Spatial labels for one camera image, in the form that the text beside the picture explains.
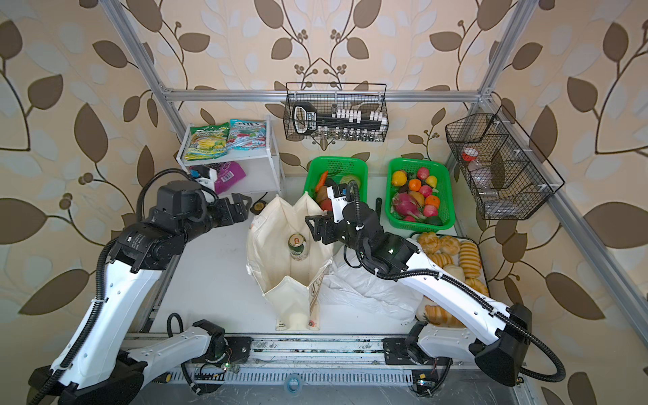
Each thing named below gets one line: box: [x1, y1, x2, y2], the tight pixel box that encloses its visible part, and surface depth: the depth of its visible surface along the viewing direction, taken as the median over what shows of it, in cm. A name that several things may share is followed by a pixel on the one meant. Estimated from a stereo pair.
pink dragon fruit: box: [391, 192, 426, 221], surface depth 101 cm
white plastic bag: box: [319, 243, 424, 323], surface depth 80 cm
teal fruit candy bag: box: [226, 118, 268, 152], surface depth 84 cm
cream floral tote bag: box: [246, 192, 334, 331], surface depth 79 cm
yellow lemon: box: [391, 170, 408, 188], surface depth 111 cm
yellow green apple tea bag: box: [183, 121, 231, 161], surface depth 84 cm
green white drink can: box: [287, 232, 308, 262], surface depth 88 cm
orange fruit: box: [408, 178, 422, 192], surface depth 113 cm
